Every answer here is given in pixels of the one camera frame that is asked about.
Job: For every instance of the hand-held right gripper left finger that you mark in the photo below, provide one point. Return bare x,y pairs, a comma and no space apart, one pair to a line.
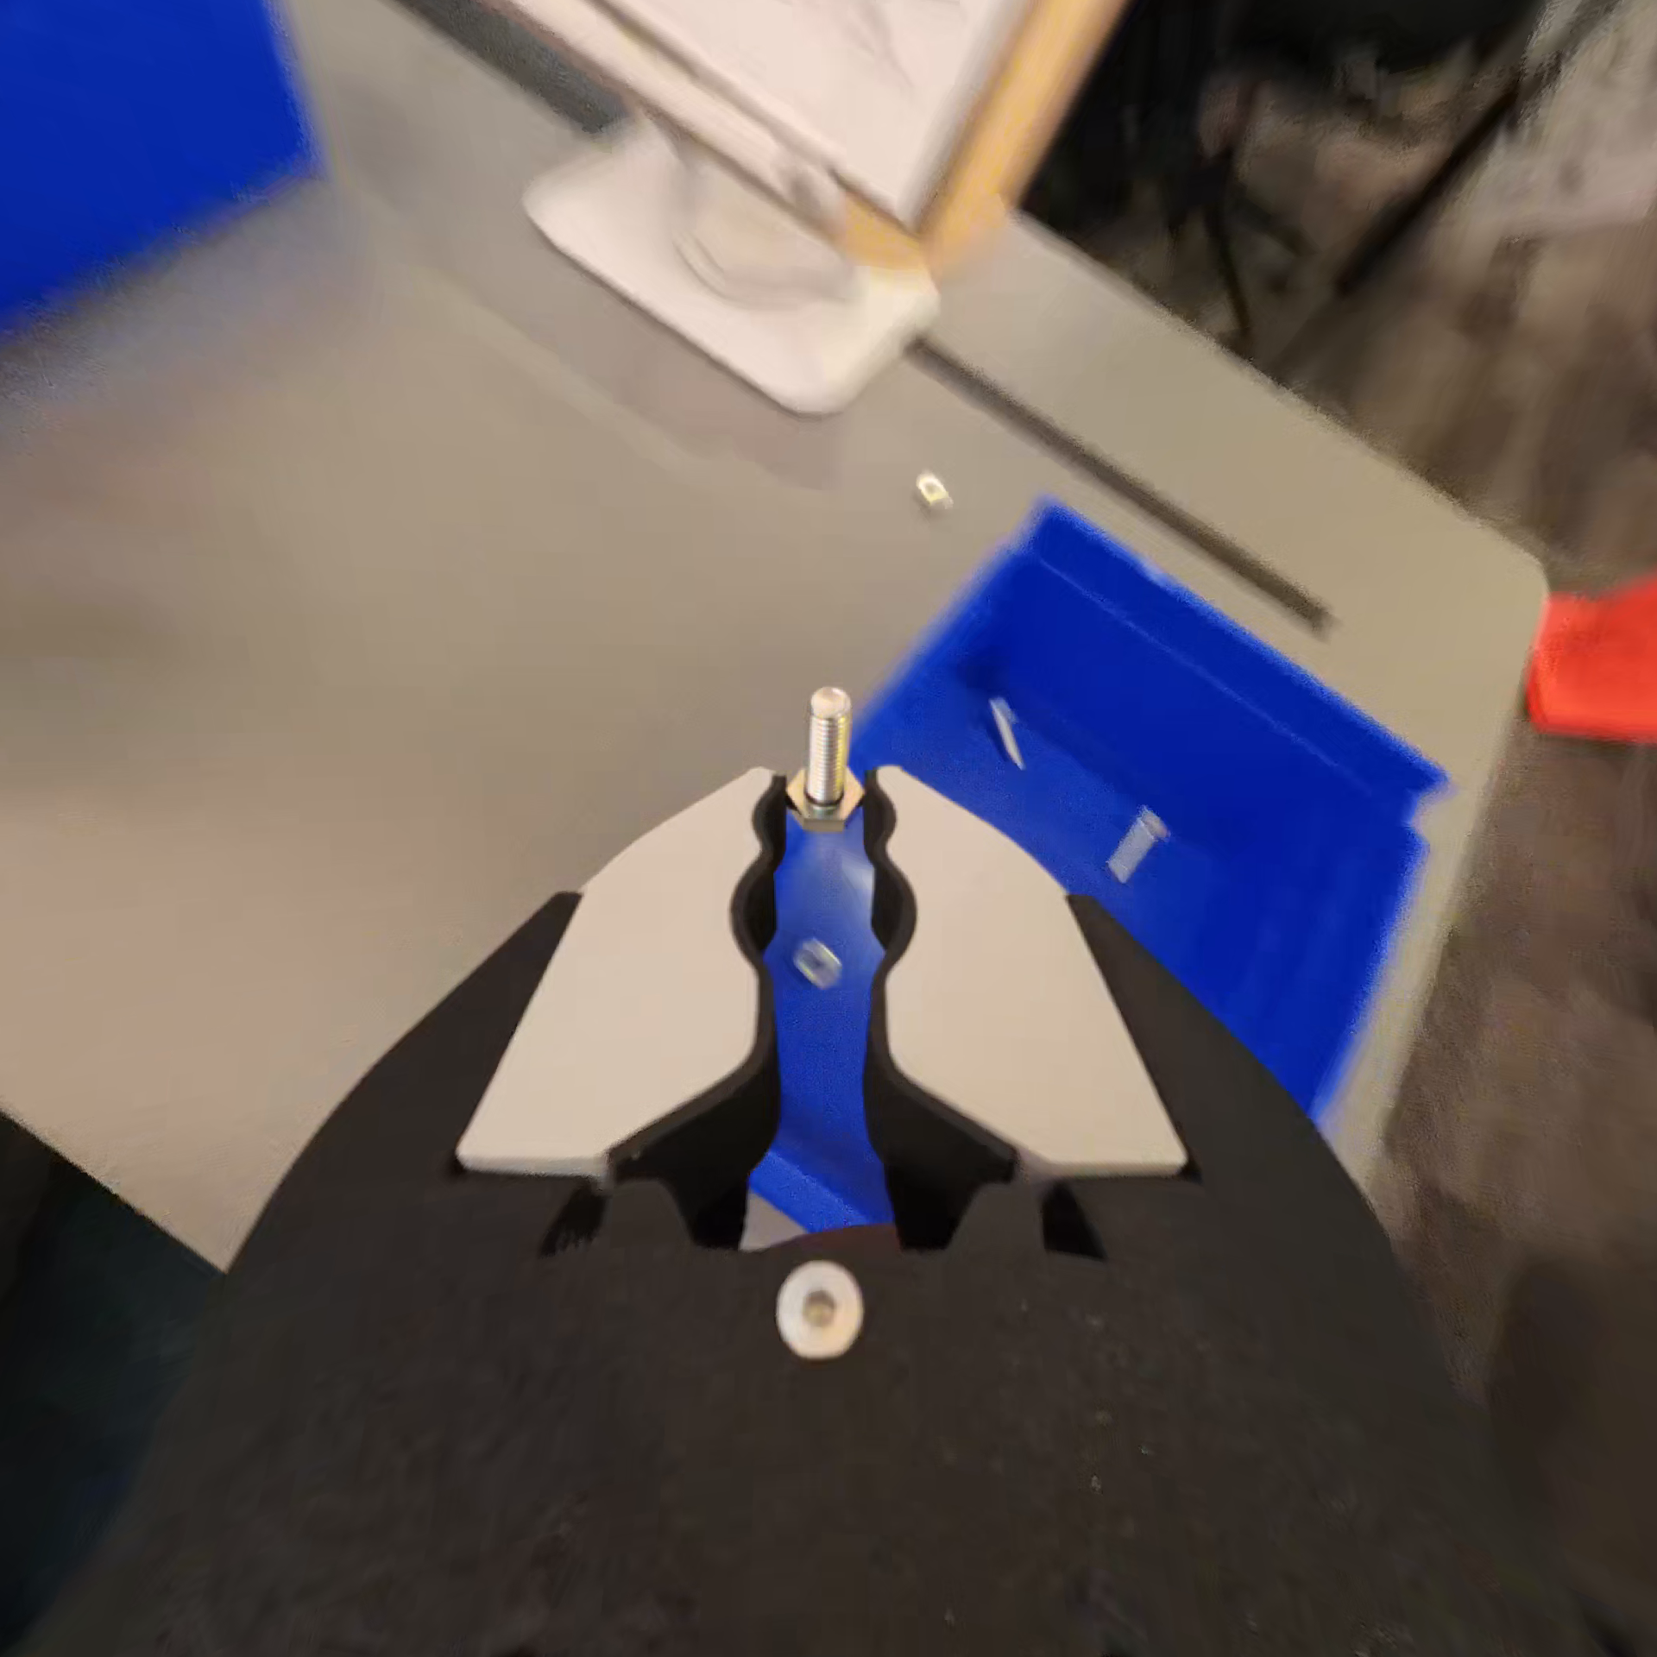
622,1024

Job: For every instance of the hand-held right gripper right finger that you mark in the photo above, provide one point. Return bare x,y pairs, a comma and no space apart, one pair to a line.
1022,1024

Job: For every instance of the steel hex bolt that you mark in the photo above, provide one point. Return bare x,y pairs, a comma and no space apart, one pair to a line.
1139,844
1005,734
825,736

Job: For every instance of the blue plastic bin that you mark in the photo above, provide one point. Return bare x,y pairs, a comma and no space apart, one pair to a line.
1231,839
130,142

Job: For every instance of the grey desk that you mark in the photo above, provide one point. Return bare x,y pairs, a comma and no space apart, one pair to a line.
387,581

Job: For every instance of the red object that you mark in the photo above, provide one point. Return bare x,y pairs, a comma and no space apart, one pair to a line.
1597,669

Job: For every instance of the wooden document stand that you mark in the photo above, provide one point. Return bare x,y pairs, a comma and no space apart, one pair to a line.
776,325

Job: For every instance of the printed instruction sheet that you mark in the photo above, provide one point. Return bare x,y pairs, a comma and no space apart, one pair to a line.
828,77

